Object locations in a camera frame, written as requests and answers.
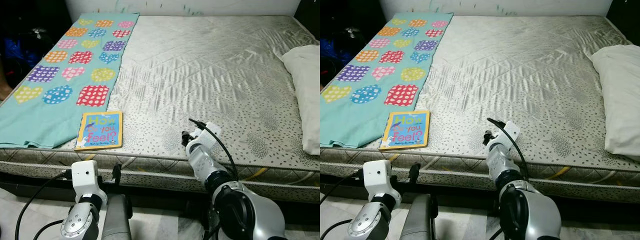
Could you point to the blue yellow children's book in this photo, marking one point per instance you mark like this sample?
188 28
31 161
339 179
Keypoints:
100 131
405 131

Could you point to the blue bag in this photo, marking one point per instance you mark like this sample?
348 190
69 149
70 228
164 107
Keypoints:
17 50
332 50

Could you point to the grey quilted mattress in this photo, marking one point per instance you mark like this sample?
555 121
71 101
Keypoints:
515 75
200 75

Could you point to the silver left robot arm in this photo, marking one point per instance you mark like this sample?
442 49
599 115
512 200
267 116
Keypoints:
80 225
367 225

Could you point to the white pillow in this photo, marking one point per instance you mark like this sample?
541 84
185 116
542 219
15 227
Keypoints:
620 90
307 90

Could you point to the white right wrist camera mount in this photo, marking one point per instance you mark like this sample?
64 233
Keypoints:
210 132
510 131

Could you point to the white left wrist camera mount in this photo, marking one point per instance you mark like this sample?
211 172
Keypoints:
85 175
377 175

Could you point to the dark bed base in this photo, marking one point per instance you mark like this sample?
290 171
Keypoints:
465 197
160 197

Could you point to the teal blanket with colourful hearts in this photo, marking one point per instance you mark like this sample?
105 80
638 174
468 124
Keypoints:
350 120
30 120

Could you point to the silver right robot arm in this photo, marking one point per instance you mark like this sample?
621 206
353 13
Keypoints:
502 160
202 162

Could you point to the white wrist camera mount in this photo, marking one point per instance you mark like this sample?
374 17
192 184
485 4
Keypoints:
85 175
510 131
210 132
377 175

